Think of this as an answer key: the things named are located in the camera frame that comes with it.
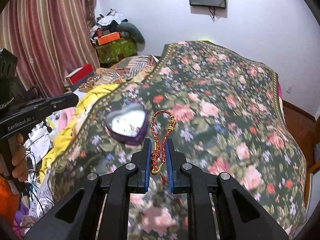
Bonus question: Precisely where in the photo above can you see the red gold braided bracelet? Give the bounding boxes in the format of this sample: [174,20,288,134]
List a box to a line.
[150,109,177,176]

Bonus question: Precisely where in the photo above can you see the purple heart-shaped jewelry box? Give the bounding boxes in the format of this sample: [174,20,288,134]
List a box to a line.
[104,103,148,146]

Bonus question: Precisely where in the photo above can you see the left hand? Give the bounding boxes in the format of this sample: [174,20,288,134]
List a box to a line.
[12,134,28,182]

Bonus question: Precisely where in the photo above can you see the pink plush toy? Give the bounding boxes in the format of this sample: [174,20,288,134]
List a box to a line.
[57,107,75,132]

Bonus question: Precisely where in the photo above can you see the dark floral bedspread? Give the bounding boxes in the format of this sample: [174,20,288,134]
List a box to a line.
[50,41,306,238]

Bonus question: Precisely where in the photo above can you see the yellow blanket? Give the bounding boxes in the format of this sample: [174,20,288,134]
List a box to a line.
[40,83,119,175]

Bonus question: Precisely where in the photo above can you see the red and grey box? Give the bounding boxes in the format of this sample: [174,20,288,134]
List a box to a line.
[66,63,93,86]

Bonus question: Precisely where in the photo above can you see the striped patchwork quilt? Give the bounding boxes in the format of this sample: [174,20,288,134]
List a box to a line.
[78,55,159,93]

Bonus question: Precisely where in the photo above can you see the striped pink curtain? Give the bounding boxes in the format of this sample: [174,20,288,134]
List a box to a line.
[1,0,99,96]

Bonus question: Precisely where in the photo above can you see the green cardboard box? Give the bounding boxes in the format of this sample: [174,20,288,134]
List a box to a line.
[95,38,137,64]

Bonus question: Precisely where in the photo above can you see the orange shoe box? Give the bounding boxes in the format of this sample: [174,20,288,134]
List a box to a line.
[98,32,120,46]

